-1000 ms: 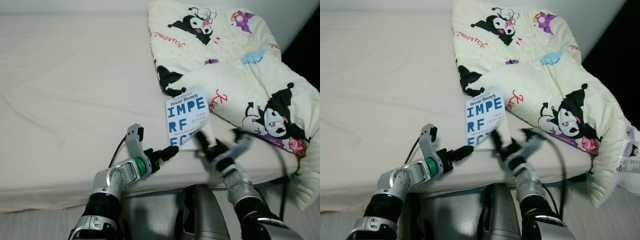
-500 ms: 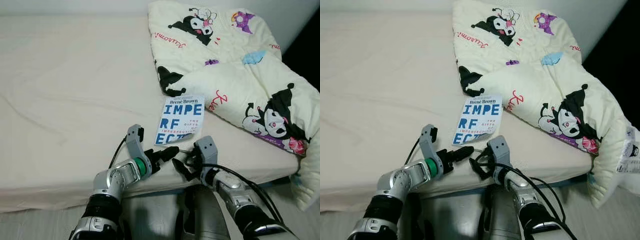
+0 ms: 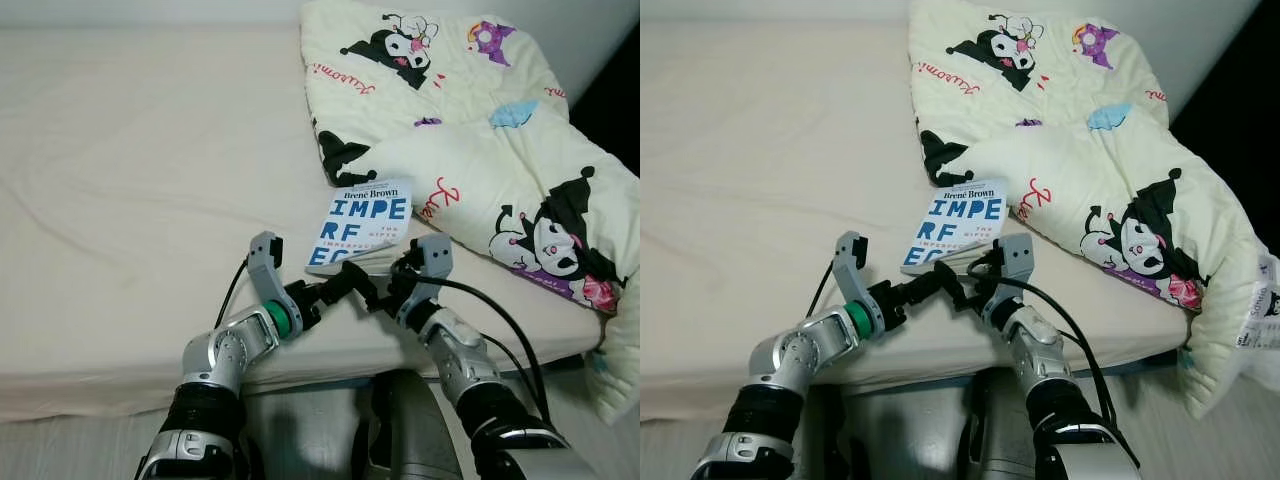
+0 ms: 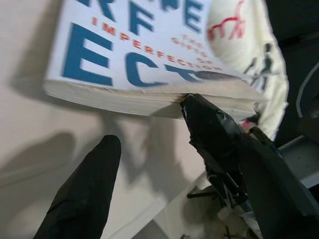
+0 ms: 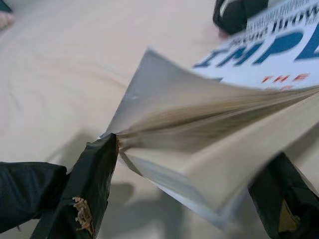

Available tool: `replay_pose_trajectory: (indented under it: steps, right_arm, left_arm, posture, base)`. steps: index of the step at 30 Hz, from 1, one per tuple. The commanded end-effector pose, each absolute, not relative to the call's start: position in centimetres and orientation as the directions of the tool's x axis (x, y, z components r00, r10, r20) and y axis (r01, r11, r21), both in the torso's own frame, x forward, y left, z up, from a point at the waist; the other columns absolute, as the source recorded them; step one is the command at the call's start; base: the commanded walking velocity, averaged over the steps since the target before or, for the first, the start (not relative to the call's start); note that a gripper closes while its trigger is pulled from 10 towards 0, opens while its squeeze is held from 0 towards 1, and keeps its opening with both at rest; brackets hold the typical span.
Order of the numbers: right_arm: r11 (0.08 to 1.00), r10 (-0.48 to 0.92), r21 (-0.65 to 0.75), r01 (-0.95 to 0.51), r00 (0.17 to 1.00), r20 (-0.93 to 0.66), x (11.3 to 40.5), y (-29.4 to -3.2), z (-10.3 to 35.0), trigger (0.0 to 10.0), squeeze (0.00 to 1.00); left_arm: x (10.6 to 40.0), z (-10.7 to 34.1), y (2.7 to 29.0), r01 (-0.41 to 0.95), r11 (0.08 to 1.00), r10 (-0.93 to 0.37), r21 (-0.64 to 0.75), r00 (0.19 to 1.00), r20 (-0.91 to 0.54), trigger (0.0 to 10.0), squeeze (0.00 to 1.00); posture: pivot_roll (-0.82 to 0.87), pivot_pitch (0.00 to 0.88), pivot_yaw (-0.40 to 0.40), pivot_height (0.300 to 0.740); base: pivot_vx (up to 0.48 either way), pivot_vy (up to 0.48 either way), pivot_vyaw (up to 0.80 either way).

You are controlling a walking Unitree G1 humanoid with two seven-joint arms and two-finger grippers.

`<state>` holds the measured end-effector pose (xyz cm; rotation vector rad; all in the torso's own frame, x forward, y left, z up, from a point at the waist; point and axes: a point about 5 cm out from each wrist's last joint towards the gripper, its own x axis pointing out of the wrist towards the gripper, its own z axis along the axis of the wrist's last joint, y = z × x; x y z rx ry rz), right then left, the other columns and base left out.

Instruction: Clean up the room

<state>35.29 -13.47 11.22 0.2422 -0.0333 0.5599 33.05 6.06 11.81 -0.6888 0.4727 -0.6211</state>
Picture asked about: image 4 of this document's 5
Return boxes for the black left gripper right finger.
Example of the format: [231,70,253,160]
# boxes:
[179,94,319,239]

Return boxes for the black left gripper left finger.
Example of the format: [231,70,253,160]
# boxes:
[33,134,122,239]

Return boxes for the white book blue letters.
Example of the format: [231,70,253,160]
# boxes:
[42,0,270,120]

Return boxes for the bed with beige sheet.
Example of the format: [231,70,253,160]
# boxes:
[0,0,218,239]

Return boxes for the cream cartoon print blanket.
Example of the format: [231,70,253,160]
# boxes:
[206,0,290,140]

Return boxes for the black cabinet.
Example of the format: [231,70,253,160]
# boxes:
[264,0,319,150]

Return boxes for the white cable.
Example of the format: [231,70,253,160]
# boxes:
[297,66,319,118]

